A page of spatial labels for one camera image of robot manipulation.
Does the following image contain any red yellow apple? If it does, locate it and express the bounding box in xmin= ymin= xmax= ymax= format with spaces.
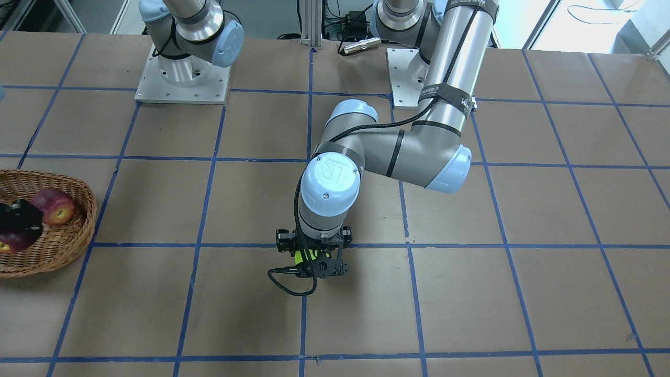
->
xmin=30 ymin=187 xmax=76 ymax=225

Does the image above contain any green apple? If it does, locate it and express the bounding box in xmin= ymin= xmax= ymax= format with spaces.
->
xmin=294 ymin=250 xmax=331 ymax=265

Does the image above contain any aluminium frame post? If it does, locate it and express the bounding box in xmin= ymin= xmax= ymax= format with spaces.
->
xmin=298 ymin=1 xmax=325 ymax=50

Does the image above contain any dark red apple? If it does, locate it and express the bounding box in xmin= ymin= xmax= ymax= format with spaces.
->
xmin=1 ymin=227 xmax=42 ymax=254

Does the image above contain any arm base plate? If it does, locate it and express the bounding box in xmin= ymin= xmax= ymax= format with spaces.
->
xmin=135 ymin=45 xmax=236 ymax=105
xmin=387 ymin=48 xmax=429 ymax=110

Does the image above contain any wicker basket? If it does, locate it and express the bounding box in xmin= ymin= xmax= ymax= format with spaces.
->
xmin=1 ymin=169 xmax=97 ymax=279

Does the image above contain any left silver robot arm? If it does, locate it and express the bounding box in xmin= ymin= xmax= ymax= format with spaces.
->
xmin=276 ymin=1 xmax=499 ymax=278

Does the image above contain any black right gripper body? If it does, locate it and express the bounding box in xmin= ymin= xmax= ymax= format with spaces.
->
xmin=1 ymin=199 xmax=43 ymax=236

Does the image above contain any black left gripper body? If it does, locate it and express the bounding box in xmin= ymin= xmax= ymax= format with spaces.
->
xmin=276 ymin=226 xmax=352 ymax=279

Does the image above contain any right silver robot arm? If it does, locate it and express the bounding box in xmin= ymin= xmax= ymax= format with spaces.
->
xmin=2 ymin=1 xmax=243 ymax=244

